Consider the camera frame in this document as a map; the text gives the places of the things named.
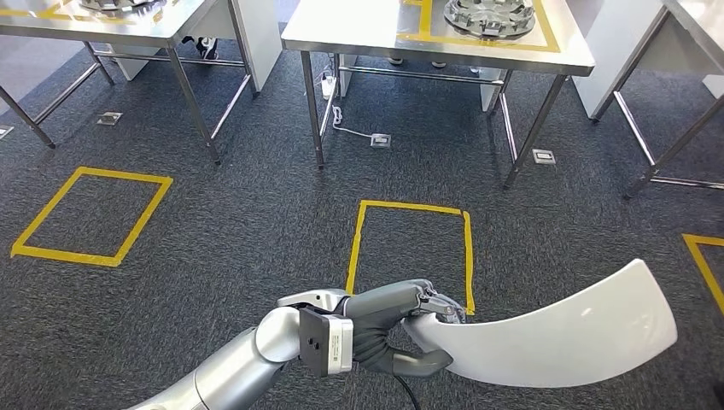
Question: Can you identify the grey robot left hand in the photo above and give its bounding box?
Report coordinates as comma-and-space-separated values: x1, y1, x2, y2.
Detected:
342, 278, 468, 379

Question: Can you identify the white curved plastic part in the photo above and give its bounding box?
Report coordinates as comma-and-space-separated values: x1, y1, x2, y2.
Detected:
401, 258, 679, 390

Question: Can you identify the stainless steel workbench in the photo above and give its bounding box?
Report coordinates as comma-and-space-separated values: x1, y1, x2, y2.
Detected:
281, 0, 597, 190
0, 0, 253, 167
587, 0, 724, 200

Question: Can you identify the silver wheel cover part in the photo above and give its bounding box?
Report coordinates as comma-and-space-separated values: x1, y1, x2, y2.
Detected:
79, 0, 168, 14
442, 0, 537, 42

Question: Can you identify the yellow tape square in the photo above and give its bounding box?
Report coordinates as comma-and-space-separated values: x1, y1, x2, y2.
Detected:
345, 199, 476, 316
0, 0, 140, 26
681, 233, 724, 315

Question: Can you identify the white panel desk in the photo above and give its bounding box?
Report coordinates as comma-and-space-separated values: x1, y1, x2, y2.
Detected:
110, 0, 284, 95
701, 73, 724, 100
338, 53, 505, 113
571, 0, 671, 120

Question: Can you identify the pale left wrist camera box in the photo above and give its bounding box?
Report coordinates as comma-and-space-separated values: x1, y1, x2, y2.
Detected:
298, 307, 354, 379

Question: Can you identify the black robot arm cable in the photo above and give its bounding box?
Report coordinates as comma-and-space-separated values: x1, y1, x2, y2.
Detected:
393, 375, 423, 410

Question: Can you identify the white power cable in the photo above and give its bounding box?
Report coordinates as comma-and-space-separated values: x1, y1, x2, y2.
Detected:
330, 104, 375, 140

